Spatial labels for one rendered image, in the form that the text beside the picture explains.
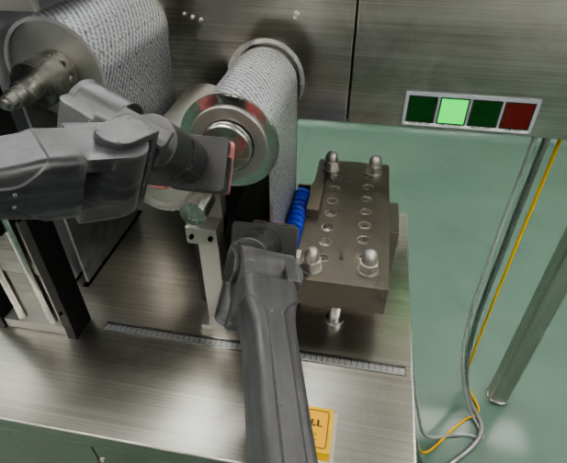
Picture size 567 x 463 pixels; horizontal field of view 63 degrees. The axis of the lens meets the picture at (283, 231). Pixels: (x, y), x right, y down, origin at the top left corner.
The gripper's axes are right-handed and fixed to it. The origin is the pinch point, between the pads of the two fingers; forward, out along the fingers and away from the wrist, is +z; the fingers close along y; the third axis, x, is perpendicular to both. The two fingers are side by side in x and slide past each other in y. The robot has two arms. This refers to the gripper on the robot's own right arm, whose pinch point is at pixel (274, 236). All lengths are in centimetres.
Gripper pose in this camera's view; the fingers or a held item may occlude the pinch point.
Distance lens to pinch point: 79.8
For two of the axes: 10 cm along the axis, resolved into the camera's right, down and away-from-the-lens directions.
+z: 1.6, -1.4, 9.8
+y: 9.8, 1.1, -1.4
